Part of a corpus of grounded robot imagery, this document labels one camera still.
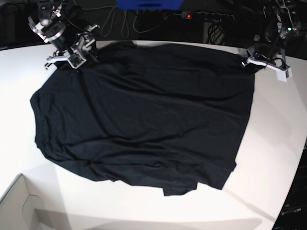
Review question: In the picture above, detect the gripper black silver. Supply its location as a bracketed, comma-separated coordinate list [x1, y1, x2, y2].
[240, 42, 291, 73]
[45, 23, 99, 69]

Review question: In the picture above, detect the black long-sleeve t-shirt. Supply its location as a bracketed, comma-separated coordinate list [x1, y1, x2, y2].
[30, 42, 255, 196]

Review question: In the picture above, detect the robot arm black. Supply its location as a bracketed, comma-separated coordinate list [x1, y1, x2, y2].
[241, 0, 301, 82]
[28, 0, 100, 69]

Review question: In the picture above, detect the blue box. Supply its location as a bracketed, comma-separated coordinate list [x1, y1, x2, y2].
[116, 0, 184, 10]

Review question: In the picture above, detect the white plastic bin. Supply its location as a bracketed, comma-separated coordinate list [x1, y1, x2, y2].
[0, 174, 71, 230]

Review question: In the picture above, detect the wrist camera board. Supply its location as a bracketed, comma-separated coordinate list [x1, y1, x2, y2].
[68, 53, 87, 69]

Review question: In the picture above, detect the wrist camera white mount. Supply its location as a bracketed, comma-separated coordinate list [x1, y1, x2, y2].
[276, 68, 292, 82]

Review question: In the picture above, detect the black power strip red switch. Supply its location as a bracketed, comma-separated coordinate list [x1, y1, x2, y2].
[180, 11, 235, 23]

